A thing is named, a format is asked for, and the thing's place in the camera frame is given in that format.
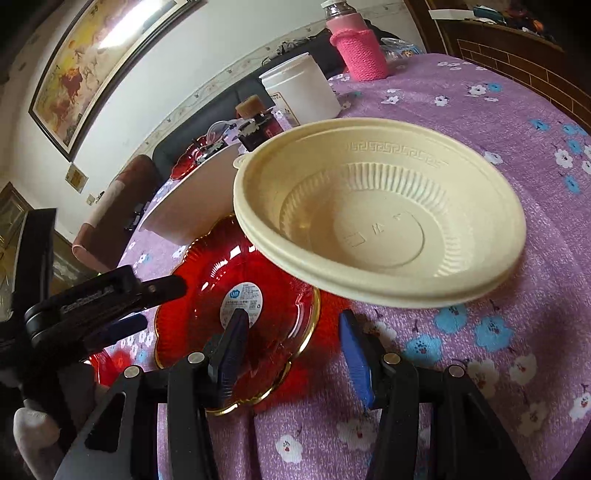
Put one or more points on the cream plastic bowl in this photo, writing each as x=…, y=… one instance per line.
x=383, y=217
x=277, y=263

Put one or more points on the wooden glass-door cabinet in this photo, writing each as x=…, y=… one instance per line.
x=18, y=240

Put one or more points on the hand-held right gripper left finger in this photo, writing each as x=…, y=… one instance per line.
x=233, y=344

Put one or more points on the dark box with brown cap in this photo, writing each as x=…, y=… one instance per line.
x=258, y=124

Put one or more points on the purple floral tablecloth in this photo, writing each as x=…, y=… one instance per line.
x=508, y=360

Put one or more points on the yellow wall sticker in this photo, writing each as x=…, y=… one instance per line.
x=76, y=177

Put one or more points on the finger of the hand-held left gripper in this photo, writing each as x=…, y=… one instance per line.
x=159, y=290
x=121, y=328

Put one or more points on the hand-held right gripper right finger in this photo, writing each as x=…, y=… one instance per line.
x=356, y=357

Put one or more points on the person's left hand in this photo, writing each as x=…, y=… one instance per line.
x=34, y=434

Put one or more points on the framed wall painting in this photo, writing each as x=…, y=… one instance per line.
x=87, y=69

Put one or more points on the bottle in pink knitted sleeve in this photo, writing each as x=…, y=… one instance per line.
x=360, y=50

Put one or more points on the black sofa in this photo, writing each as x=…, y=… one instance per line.
x=231, y=92

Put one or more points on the brown padded chair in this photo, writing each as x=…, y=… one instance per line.
x=117, y=212

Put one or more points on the red glass plate gold rim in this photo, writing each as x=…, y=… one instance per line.
x=217, y=286

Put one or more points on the white plastic jar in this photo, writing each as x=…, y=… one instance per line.
x=304, y=92

